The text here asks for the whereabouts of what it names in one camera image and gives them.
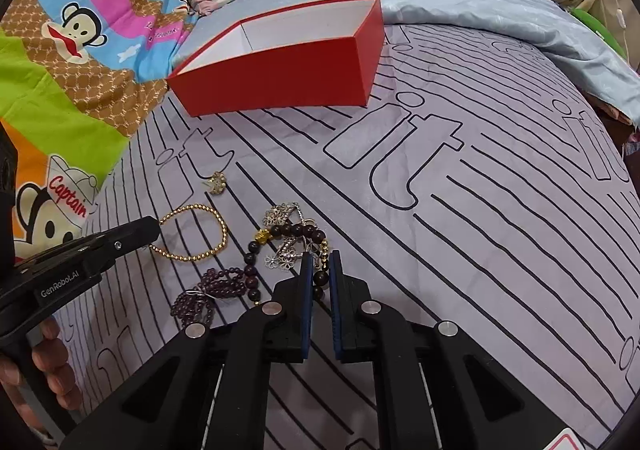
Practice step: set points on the grey striped bed sheet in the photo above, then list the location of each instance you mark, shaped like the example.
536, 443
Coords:
450, 230

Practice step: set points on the small gold flower charm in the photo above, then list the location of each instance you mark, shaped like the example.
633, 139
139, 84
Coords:
217, 182

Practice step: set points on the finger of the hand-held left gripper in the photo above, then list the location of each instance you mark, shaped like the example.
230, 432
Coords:
135, 235

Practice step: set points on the red cardboard box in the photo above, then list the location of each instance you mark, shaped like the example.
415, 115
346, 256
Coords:
280, 75

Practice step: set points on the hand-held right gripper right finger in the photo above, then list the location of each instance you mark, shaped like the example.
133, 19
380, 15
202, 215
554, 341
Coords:
337, 295

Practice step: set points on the colourful cartoon monkey quilt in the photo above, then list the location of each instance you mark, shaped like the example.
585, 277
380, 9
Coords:
75, 95

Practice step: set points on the green plastic object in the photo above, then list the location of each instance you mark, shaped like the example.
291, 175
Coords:
595, 23

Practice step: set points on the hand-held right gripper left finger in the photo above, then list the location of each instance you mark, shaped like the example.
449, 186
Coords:
306, 295

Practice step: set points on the person's left hand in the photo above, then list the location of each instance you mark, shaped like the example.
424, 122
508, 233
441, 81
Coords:
50, 350

